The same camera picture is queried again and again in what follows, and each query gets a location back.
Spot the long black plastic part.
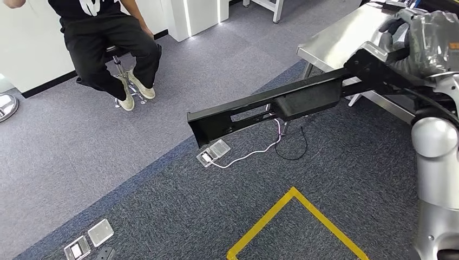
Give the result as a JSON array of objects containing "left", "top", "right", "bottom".
[{"left": 186, "top": 68, "right": 359, "bottom": 149}]

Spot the stainless steel workbench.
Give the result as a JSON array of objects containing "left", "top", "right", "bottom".
[{"left": 265, "top": 0, "right": 459, "bottom": 135}]

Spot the chrome stool with black seat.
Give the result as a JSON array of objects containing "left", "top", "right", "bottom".
[{"left": 104, "top": 43, "right": 163, "bottom": 109}]

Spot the person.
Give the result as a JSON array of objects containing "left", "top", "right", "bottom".
[{"left": 3, "top": 0, "right": 163, "bottom": 112}]

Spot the white column with light strips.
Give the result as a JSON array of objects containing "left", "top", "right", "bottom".
[{"left": 159, "top": 0, "right": 230, "bottom": 42}]

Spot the white table leg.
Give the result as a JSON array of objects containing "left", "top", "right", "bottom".
[{"left": 242, "top": 0, "right": 285, "bottom": 24}]

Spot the clear square floor cover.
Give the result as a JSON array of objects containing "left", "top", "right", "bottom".
[
  {"left": 209, "top": 139, "right": 232, "bottom": 158},
  {"left": 87, "top": 218, "right": 115, "bottom": 248}
]

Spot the clear floor socket box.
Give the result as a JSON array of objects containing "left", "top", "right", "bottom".
[
  {"left": 196, "top": 149, "right": 217, "bottom": 168},
  {"left": 63, "top": 235, "right": 92, "bottom": 260}
]

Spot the chrome barrier stanchion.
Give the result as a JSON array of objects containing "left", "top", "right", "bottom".
[{"left": 0, "top": 73, "right": 19, "bottom": 124}]

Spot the white floor cable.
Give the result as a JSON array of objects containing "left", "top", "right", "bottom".
[{"left": 209, "top": 118, "right": 284, "bottom": 170}]

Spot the thin black floor cable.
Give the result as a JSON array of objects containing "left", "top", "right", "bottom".
[{"left": 274, "top": 125, "right": 309, "bottom": 161}]

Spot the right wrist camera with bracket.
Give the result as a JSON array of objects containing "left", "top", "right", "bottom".
[{"left": 343, "top": 41, "right": 431, "bottom": 98}]

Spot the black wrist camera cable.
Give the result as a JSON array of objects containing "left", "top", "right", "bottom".
[{"left": 394, "top": 86, "right": 459, "bottom": 126}]

